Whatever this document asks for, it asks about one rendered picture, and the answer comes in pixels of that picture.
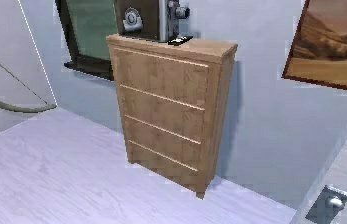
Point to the framed desert landscape picture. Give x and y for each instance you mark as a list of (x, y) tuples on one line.
[(331, 46)]

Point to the wooden chest of drawers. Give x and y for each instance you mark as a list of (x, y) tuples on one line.
[(167, 110)]

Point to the olive curved strip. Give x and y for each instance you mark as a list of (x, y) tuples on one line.
[(12, 106)]

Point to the dark framed window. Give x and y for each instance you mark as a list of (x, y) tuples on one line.
[(89, 30)]

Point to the small black flat device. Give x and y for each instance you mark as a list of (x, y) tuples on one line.
[(180, 40)]

